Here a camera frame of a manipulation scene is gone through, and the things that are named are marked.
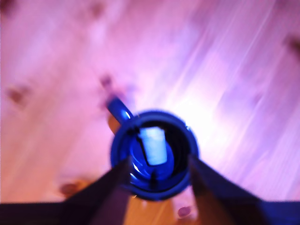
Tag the pale coffee capsule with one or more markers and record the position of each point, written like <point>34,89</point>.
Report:
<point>154,145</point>

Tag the blue ceramic mug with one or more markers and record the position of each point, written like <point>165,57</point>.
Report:
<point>154,150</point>

